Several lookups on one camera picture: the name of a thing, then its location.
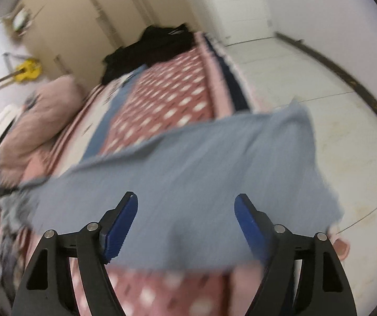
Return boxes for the white room door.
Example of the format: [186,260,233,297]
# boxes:
[205,0,273,46]

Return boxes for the yellow ukulele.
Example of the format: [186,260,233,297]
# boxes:
[0,52,43,84]

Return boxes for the beige wooden wardrobe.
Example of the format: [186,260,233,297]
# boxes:
[11,0,203,88]

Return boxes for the person's right hand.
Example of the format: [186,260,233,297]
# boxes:
[327,225,350,261]

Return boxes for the black clothes pile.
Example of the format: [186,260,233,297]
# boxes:
[100,24,195,85]

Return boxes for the pink striped patterned bed blanket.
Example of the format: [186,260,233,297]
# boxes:
[39,33,265,315]

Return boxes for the pink grey striped duvet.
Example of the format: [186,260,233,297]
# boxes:
[0,75,86,187]

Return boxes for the grey-blue knit pants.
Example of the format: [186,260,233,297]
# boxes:
[29,102,343,272]

